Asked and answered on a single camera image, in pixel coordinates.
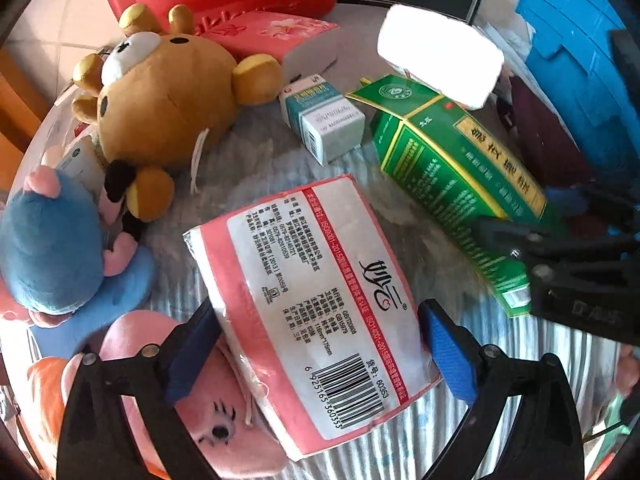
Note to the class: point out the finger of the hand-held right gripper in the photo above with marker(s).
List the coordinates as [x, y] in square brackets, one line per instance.
[525, 242]
[560, 195]

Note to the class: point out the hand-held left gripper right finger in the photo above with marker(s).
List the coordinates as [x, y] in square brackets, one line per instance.
[450, 355]

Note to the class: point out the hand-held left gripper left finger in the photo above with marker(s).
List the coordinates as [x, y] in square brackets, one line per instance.
[192, 355]

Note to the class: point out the green yellow cardboard box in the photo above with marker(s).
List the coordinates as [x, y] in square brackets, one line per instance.
[435, 160]

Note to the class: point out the pink white labelled tissue pack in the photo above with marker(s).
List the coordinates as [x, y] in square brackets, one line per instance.
[310, 310]

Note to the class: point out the person's right hand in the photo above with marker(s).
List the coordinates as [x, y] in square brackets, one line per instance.
[626, 370]

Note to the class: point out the pink pig plush orange dress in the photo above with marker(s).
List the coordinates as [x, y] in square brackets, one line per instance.
[150, 340]

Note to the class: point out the dark maroon cloth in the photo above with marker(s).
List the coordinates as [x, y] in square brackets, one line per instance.
[545, 135]

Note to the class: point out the blue plastic crate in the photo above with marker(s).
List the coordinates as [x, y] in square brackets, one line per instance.
[565, 35]

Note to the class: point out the pink pig plush blue dress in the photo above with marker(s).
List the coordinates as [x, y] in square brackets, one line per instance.
[55, 250]

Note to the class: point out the open pink tissue pack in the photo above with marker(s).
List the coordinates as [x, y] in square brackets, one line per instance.
[440, 55]

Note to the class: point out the white paper packet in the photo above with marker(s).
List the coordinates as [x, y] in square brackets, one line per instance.
[80, 162]

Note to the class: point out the small white teal box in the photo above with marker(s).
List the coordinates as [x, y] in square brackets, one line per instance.
[325, 120]

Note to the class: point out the brown bear plush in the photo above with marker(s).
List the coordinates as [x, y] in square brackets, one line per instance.
[160, 105]

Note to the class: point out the pink floral flat pack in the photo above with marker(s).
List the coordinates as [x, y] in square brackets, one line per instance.
[270, 35]

